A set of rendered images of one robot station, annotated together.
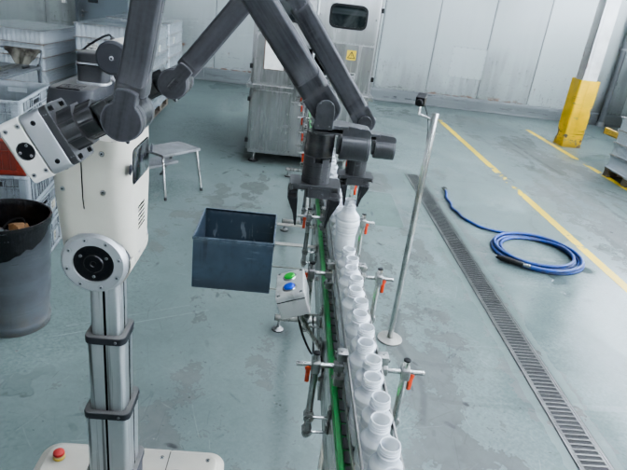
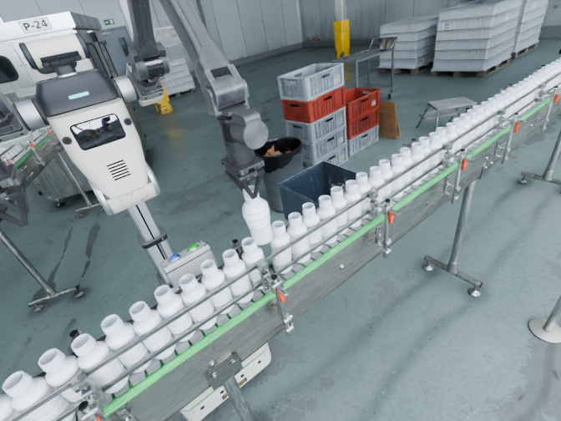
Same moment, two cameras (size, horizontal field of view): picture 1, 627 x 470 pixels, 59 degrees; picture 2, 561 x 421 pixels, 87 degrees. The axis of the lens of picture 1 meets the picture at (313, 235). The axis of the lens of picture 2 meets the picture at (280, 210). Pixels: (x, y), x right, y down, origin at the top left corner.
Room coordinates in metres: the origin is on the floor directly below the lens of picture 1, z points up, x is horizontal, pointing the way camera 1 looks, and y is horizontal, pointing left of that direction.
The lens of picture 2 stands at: (1.29, -0.72, 1.66)
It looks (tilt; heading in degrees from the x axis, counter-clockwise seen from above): 33 degrees down; 64
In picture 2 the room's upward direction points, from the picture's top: 11 degrees counter-clockwise
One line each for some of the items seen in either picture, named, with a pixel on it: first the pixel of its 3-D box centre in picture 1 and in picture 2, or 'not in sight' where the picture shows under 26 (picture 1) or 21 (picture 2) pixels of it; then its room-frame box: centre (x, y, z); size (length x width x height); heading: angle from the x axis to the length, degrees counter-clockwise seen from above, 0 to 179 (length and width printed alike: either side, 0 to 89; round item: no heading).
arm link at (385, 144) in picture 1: (375, 136); (240, 114); (1.53, -0.14, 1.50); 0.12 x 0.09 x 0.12; 94
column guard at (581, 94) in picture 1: (576, 113); not in sight; (9.50, -4.12, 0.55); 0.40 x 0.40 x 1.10; 4
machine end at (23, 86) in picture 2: not in sight; (74, 110); (1.02, 4.37, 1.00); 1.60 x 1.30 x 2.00; 76
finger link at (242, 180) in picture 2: (355, 190); (247, 180); (1.53, -0.10, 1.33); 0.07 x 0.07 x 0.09; 4
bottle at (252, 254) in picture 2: (344, 272); (255, 263); (1.48, -0.11, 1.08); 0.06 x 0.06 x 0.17
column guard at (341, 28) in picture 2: not in sight; (341, 40); (8.64, 7.44, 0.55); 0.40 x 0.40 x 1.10; 4
